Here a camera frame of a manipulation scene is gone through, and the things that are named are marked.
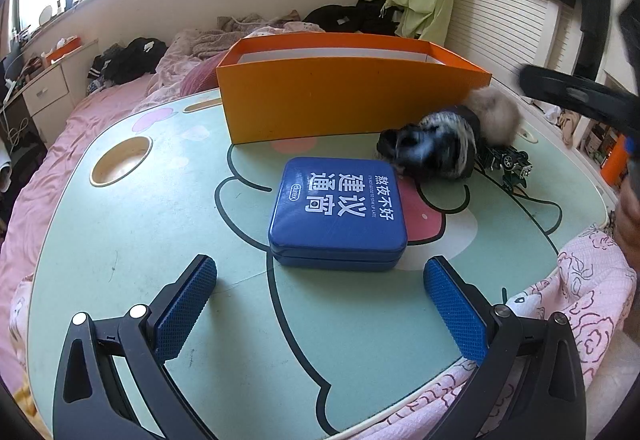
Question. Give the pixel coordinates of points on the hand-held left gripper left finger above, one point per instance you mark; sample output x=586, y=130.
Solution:
x=185, y=305

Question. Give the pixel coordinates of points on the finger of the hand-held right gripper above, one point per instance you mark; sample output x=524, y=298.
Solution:
x=575, y=92

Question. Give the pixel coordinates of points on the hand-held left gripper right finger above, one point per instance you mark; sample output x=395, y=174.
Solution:
x=455, y=307

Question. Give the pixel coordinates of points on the brown fur ball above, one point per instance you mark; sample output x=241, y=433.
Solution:
x=497, y=112

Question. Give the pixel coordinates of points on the green toy car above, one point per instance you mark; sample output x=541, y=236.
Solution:
x=512, y=162

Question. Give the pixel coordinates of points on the blue square tin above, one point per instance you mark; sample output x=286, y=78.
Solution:
x=340, y=210

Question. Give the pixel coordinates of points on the doll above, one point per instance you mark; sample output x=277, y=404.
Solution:
x=430, y=147

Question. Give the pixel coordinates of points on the orange cardboard box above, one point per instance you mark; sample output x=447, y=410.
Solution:
x=325, y=90

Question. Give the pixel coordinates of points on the green cartoon-print desktop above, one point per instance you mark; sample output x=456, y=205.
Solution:
x=200, y=220

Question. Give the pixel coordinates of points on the orange bottle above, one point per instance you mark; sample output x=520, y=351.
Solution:
x=612, y=165

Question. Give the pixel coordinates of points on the white louvre wardrobe door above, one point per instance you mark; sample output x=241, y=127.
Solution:
x=505, y=30

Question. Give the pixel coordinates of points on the pink floral quilt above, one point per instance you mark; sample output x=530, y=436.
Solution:
x=590, y=280

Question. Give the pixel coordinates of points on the pink bed sheet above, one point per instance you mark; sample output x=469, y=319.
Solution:
x=65, y=140

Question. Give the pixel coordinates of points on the white paper roll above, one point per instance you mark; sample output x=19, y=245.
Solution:
x=4, y=170

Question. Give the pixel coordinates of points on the dark pink pillow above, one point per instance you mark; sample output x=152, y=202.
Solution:
x=200, y=77

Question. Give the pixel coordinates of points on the black striped clothes pile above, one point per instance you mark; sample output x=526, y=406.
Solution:
x=127, y=60

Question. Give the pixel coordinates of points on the white drawer cabinet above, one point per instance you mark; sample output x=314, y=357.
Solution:
x=50, y=87

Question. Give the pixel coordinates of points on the beige knit blanket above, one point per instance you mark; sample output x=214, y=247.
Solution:
x=220, y=37

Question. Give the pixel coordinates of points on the orange tray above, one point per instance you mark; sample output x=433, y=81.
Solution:
x=62, y=51

